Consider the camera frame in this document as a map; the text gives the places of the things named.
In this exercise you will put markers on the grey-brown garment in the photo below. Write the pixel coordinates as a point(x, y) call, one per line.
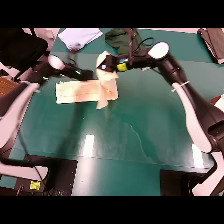
point(213, 41)

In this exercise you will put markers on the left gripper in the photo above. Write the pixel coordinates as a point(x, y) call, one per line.
point(81, 74)

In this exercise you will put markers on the pale lilac garment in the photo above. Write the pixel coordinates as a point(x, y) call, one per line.
point(81, 36)

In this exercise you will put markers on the cream shirt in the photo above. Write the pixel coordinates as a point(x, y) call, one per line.
point(80, 92)

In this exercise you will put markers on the black office chair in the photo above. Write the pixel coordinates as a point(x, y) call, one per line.
point(20, 46)

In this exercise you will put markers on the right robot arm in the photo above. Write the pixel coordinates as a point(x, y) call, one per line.
point(196, 113)

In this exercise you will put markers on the dark green garment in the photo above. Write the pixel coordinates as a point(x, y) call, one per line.
point(118, 38)

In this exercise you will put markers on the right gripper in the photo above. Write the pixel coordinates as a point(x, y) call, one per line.
point(113, 63)

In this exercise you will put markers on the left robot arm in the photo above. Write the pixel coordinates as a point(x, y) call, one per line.
point(13, 113)

